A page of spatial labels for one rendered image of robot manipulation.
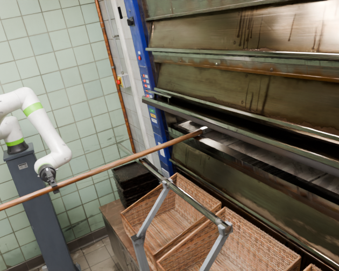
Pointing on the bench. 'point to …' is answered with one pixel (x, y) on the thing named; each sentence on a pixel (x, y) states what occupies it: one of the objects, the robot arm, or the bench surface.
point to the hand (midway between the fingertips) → (54, 186)
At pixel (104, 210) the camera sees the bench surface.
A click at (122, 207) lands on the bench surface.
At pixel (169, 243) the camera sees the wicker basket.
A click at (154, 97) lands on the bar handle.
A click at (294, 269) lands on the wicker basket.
